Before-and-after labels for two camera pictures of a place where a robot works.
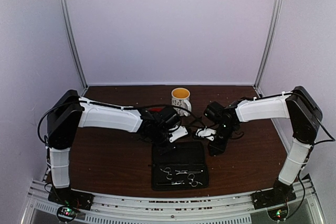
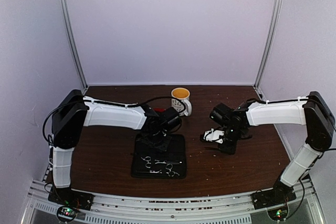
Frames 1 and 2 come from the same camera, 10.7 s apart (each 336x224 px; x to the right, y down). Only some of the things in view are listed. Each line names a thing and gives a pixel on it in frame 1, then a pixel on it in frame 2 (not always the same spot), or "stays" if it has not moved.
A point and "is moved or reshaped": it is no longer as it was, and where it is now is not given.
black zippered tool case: (178, 164) → (150, 162)
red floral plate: (157, 109) stays
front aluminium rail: (237, 208) stays
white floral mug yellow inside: (180, 97) stays
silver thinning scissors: (168, 170) → (148, 158)
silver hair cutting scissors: (191, 177) → (170, 173)
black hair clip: (198, 124) is moved or reshaped
